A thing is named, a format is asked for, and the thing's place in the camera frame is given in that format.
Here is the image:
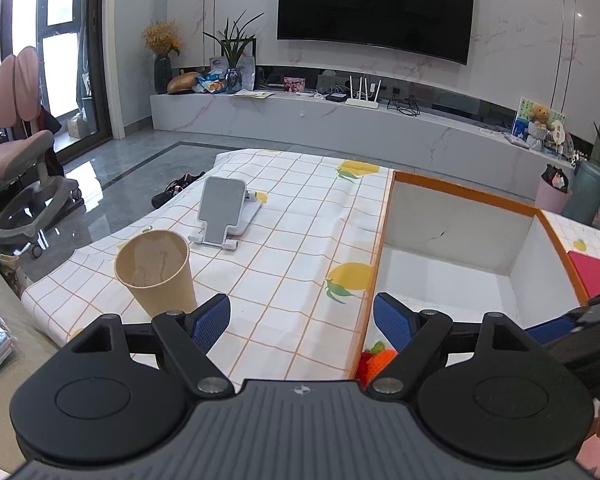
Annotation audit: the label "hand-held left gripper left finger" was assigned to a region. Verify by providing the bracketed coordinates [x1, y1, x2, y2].
[65, 293, 236, 397]

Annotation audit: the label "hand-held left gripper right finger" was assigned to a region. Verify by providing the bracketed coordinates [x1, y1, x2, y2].
[371, 292, 536, 397]

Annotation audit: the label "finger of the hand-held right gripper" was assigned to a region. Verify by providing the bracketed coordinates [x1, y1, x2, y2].
[525, 315, 582, 346]

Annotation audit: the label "orange and red crocheted toy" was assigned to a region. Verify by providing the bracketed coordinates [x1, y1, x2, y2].
[355, 340, 399, 389]

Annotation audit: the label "orange-edged cardboard box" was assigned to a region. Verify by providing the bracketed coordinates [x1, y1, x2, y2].
[347, 170, 593, 388]

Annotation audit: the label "brown paper cup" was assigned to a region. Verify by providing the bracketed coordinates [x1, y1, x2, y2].
[114, 230, 198, 322]

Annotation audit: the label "lemon print checkered tablecloth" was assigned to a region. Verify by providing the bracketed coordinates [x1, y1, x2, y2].
[21, 147, 600, 396]

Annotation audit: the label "grey and white phone stand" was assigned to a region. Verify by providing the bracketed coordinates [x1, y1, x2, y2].
[187, 176, 261, 252]

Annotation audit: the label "pink waste bin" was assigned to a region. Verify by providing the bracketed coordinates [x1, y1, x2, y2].
[535, 162, 574, 214]

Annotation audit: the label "dark shoes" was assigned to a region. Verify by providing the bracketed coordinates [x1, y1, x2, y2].
[151, 171, 206, 210]

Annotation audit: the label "blue-grey plant pot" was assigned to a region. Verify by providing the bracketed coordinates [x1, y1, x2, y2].
[565, 160, 600, 226]

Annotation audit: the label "small white fan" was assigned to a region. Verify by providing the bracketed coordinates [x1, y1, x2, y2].
[547, 121, 567, 154]

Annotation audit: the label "brown teddy bear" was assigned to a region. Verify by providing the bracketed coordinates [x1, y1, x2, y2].
[526, 105, 554, 151]

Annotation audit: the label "marble television console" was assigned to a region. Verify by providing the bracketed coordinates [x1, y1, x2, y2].
[150, 65, 595, 202]

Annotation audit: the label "white router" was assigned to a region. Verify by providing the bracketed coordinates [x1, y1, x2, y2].
[345, 75, 384, 107]

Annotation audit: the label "small cardboard box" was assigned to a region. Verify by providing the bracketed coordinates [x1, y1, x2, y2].
[67, 112, 91, 139]

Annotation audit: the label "blue and orange snack packets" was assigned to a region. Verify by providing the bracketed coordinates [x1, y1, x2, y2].
[195, 72, 229, 95]

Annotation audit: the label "brown round bread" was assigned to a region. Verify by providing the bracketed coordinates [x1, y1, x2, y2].
[167, 71, 203, 95]

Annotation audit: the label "dark green vase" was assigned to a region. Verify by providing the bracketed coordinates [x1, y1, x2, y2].
[154, 55, 173, 95]

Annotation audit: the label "pink office chair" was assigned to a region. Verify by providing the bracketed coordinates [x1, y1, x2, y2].
[0, 46, 86, 259]

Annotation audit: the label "green plant in glass vase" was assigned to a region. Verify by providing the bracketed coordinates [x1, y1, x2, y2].
[202, 10, 266, 94]

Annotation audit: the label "yellow dried flowers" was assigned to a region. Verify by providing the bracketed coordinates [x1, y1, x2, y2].
[141, 20, 182, 59]

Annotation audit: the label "black cables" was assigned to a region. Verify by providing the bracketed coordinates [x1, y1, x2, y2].
[387, 94, 421, 117]

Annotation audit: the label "black wall television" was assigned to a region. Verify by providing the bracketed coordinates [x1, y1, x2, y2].
[277, 0, 476, 66]

